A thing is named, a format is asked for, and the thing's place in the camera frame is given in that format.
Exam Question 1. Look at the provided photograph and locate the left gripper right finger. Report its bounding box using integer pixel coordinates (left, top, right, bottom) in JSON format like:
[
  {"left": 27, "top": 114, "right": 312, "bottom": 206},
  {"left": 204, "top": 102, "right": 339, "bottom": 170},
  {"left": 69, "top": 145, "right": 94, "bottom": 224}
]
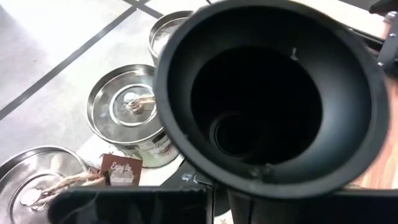
[{"left": 229, "top": 189, "right": 398, "bottom": 224}]

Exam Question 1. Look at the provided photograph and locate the tall black candlestick holder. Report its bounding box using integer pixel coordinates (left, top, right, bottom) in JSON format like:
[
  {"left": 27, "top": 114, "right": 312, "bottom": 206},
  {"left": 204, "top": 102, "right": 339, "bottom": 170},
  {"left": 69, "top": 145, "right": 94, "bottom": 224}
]
[{"left": 153, "top": 0, "right": 391, "bottom": 218}]

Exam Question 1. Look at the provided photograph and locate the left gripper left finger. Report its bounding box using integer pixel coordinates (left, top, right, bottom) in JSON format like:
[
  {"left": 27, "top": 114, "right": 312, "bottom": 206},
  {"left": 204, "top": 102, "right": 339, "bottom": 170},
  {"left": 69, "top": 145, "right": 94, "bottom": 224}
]
[{"left": 48, "top": 185, "right": 214, "bottom": 224}]

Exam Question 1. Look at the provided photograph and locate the orange heart candle tin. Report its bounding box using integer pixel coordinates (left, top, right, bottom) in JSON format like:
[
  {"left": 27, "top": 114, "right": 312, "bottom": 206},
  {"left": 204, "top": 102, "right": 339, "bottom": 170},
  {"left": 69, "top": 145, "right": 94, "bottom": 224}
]
[{"left": 0, "top": 145, "right": 144, "bottom": 224}]

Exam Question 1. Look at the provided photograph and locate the vanilla cake candle tin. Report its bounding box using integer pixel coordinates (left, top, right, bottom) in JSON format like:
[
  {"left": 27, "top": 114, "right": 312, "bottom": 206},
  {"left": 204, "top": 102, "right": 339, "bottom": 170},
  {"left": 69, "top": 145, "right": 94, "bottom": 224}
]
[{"left": 86, "top": 63, "right": 180, "bottom": 169}]

